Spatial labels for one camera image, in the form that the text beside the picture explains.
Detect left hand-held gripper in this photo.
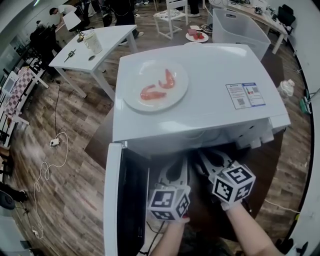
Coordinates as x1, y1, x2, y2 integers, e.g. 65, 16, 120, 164
147, 154, 192, 222

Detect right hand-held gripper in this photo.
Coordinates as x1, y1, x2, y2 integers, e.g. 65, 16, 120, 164
198, 147, 257, 212

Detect white microwave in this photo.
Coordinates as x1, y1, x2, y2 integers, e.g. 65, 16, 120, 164
102, 42, 292, 256

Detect person's left forearm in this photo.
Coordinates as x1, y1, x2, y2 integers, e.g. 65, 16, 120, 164
149, 216, 191, 256

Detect person's right forearm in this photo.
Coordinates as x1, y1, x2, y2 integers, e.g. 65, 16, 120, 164
226, 202, 287, 256

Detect person's dark patterned trousers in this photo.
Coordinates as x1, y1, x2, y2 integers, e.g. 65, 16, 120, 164
178, 226, 245, 256

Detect blue white label sticker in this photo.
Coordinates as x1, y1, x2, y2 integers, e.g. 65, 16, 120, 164
225, 82, 266, 110

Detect green flat mop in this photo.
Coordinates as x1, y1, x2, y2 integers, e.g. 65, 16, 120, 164
298, 90, 320, 115

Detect pink shrimp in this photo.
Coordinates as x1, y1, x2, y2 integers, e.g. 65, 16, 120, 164
158, 68, 177, 90
139, 84, 168, 101

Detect clear plastic jar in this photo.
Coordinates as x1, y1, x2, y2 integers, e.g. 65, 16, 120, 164
276, 79, 296, 102

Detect large white plate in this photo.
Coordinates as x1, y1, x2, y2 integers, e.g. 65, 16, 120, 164
122, 59, 190, 113

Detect small white plate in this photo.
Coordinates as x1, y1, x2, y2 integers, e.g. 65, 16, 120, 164
185, 31, 210, 43

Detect white plastic storage bin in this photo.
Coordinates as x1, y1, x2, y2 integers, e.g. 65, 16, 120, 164
211, 8, 272, 62

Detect black wheeled base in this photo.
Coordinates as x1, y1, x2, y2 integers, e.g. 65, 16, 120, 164
0, 181, 29, 210

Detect long wooden desk white legs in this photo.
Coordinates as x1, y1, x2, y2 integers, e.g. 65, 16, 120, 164
223, 0, 289, 55

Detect white square table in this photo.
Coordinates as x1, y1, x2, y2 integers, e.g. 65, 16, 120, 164
48, 24, 139, 99

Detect cream pitcher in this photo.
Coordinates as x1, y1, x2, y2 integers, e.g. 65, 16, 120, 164
82, 30, 104, 55

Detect small black tool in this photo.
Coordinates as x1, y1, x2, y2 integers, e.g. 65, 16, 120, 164
63, 49, 77, 63

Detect black office chair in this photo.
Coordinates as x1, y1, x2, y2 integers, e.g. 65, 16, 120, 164
277, 4, 296, 29

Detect white chair patterned cushion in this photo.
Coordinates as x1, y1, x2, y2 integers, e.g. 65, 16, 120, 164
152, 0, 190, 40

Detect pink checkered cloth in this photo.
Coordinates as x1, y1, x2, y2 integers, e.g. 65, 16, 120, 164
4, 66, 36, 118

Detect white screen device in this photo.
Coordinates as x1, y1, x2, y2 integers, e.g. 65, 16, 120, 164
1, 76, 16, 94

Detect white floor cable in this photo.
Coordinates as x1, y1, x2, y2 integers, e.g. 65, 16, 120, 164
32, 131, 69, 240
263, 198, 301, 214

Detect black floor cable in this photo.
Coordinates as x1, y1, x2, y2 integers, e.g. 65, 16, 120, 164
53, 83, 61, 141

